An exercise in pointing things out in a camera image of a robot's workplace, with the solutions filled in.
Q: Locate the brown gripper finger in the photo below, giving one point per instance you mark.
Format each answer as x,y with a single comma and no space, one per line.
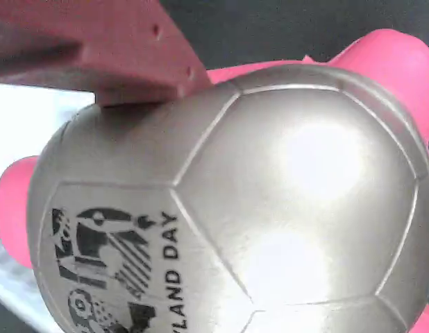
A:
96,41

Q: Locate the red turtle toy gold shell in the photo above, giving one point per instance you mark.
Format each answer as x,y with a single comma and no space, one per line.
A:
270,194

